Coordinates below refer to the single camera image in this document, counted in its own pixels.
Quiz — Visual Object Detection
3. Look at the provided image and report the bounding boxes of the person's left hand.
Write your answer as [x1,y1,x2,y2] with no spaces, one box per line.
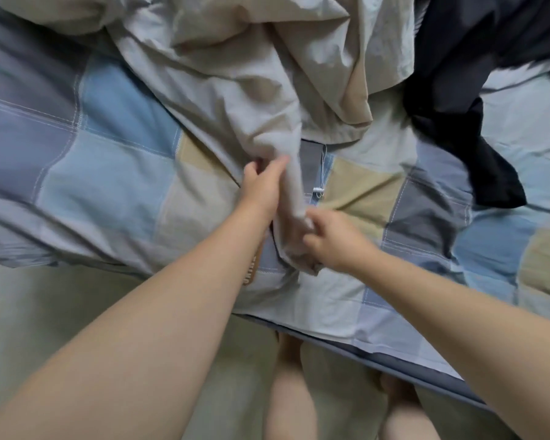
[235,155,293,227]

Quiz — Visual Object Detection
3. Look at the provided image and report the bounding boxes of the person's right hand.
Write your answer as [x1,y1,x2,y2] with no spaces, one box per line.
[302,208,380,277]

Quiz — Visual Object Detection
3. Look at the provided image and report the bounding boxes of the beige jacket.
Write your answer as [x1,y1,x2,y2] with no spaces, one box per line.
[0,0,419,273]

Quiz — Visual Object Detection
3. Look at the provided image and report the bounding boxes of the black garment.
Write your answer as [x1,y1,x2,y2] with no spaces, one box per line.
[402,0,550,210]

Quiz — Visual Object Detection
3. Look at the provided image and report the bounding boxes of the person's left forearm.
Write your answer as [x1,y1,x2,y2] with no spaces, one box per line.
[0,208,278,440]

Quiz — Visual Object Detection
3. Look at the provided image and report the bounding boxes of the person's right forearm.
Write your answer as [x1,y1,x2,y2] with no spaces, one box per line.
[351,247,550,440]

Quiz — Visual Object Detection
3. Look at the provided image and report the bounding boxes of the person's left leg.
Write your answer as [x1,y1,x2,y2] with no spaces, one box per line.
[261,331,318,440]

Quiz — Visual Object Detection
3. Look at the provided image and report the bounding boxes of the person's leg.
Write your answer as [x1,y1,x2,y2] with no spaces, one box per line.
[261,331,318,440]
[376,371,443,440]

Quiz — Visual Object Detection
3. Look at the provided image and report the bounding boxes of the bed with plaid sheet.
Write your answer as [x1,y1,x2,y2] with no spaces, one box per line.
[0,0,550,411]

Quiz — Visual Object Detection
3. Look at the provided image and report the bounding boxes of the person's right leg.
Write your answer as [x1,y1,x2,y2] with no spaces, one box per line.
[376,371,443,440]

